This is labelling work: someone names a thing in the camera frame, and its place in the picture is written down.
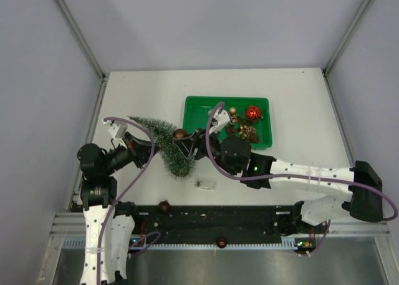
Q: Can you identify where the white cable duct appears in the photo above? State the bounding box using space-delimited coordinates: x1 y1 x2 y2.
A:
64 233 315 251

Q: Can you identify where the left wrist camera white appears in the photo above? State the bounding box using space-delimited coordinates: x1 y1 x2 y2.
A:
103 118 128 141

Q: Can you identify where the right aluminium frame post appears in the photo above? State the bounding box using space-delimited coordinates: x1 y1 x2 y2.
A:
322 0 375 78

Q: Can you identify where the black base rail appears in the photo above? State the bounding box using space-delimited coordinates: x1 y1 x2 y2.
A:
130 205 327 244

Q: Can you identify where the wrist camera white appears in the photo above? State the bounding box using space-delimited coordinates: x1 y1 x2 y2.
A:
103 118 128 141
209 110 230 134

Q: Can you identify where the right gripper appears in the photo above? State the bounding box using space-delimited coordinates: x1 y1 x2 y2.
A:
175 123 238 177

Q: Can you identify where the brown ribbon pine cone decoration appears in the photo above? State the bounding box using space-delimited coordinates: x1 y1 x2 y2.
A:
225 115 260 143

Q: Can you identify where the aluminium frame post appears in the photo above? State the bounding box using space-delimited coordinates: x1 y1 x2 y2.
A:
53 0 106 80
322 0 375 78

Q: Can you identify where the left aluminium frame post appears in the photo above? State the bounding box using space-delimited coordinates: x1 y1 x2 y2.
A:
53 0 106 80

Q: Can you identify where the large brown matte bauble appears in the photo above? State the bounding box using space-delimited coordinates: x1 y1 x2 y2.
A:
158 200 171 214

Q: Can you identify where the large red glitter bauble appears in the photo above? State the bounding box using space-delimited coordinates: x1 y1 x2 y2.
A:
244 105 263 123

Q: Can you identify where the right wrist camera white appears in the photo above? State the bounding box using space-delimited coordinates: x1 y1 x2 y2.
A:
209 110 230 134

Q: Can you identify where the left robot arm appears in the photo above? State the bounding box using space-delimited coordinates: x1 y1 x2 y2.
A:
77 133 158 284

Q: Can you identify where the clear battery box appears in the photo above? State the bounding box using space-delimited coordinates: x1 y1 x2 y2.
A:
195 178 217 191

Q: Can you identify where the small brown shiny bauble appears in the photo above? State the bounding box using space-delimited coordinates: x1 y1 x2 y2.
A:
216 236 228 249

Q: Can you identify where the small green christmas tree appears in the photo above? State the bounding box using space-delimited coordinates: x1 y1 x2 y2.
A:
129 116 195 178

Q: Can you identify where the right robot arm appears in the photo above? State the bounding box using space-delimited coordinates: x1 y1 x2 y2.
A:
173 129 383 233

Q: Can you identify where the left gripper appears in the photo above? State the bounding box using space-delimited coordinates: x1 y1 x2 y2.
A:
102 131 163 175

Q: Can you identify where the green plastic tray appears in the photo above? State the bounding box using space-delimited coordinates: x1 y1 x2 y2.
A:
181 95 273 151

